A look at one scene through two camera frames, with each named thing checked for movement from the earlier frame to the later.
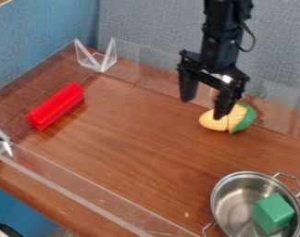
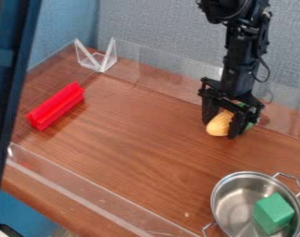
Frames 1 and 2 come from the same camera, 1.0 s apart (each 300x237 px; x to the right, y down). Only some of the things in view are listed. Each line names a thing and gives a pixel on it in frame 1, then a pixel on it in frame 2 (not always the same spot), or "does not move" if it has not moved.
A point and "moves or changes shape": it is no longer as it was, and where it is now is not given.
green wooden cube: (273, 214) does not move
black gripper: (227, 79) → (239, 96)
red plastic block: (49, 111) does not move
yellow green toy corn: (239, 118) moves or changes shape
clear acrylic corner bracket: (95, 61) does not move
